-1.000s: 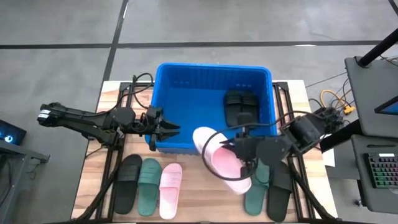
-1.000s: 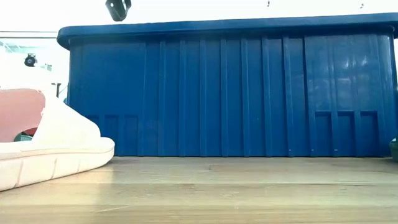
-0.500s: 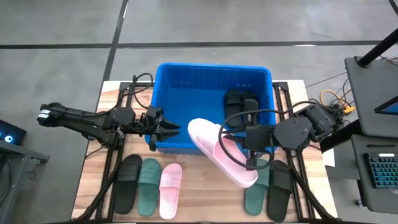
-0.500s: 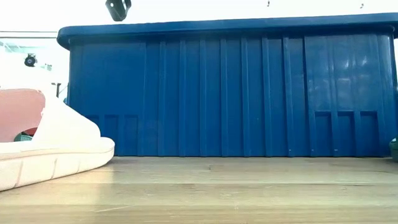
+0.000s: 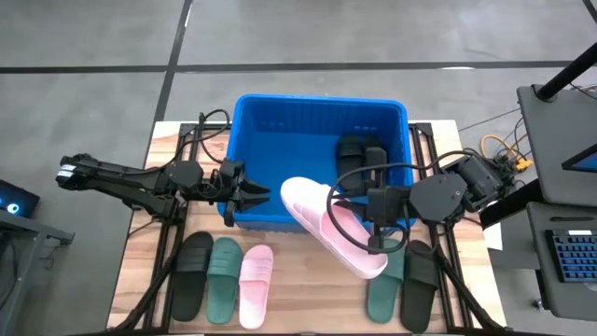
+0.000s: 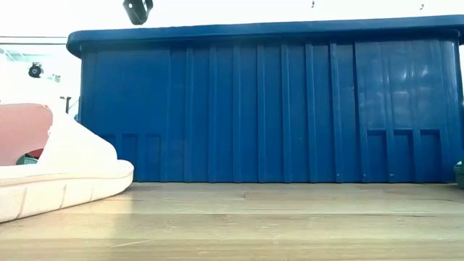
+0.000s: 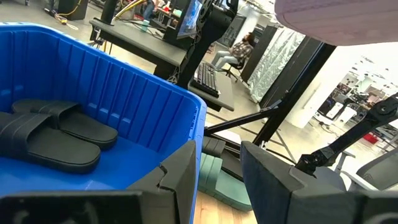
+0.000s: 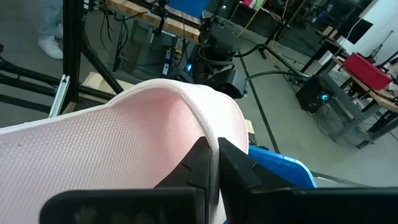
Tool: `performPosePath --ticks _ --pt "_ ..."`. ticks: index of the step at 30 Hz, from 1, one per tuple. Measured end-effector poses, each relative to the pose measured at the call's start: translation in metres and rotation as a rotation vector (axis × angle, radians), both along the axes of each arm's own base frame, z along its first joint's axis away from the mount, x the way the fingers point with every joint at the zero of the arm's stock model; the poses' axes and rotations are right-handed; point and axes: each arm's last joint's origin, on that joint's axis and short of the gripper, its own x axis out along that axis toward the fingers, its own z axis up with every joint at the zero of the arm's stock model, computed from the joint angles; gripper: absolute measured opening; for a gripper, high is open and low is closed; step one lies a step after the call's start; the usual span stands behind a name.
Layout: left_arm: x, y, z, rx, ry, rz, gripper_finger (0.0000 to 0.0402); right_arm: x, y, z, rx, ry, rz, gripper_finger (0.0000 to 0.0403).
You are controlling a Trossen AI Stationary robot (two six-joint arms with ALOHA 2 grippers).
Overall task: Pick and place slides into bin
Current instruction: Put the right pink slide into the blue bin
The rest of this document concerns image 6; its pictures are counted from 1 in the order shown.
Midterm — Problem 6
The black stand post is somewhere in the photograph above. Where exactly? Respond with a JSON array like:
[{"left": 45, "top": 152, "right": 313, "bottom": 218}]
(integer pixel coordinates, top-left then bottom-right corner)
[{"left": 59, "top": 96, "right": 73, "bottom": 115}]

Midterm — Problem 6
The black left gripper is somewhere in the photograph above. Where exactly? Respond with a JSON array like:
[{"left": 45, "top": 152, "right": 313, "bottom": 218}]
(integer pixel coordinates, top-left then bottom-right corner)
[{"left": 122, "top": 0, "right": 154, "bottom": 25}]

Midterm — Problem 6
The pink slide sandal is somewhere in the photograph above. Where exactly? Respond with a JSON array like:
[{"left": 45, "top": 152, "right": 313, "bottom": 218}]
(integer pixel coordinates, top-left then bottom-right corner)
[{"left": 0, "top": 103, "right": 135, "bottom": 224}]

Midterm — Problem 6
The blue plastic bin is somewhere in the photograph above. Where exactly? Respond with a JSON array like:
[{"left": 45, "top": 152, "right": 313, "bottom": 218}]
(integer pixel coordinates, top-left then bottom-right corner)
[{"left": 66, "top": 14, "right": 464, "bottom": 183}]

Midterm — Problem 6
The round black wall device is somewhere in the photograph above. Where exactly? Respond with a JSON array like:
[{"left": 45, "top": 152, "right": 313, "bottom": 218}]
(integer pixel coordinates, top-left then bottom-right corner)
[{"left": 28, "top": 62, "right": 44, "bottom": 79}]

